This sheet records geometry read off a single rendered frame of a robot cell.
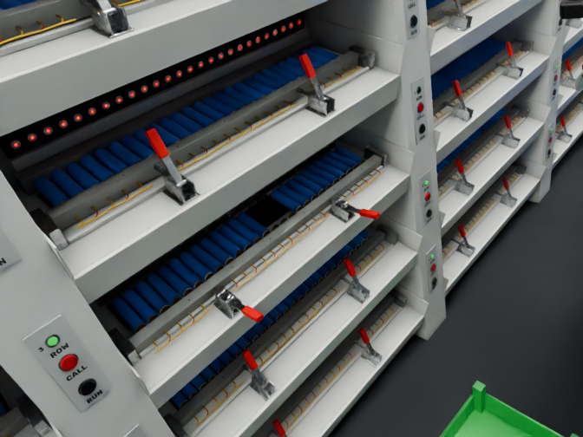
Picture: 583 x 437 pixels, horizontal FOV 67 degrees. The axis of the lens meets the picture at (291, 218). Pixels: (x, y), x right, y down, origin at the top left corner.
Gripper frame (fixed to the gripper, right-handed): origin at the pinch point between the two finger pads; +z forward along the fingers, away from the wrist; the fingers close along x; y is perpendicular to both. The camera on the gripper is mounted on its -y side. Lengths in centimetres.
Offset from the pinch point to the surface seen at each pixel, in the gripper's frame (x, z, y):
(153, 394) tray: -81, -9, -32
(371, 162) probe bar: -28.3, 8.6, -26.2
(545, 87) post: 35, 42, 0
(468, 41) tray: 4.3, 5.5, -21.1
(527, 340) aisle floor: -35, 46, 21
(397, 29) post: -14.4, -10.9, -30.1
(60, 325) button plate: -78, -24, -40
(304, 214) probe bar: -46, 2, -30
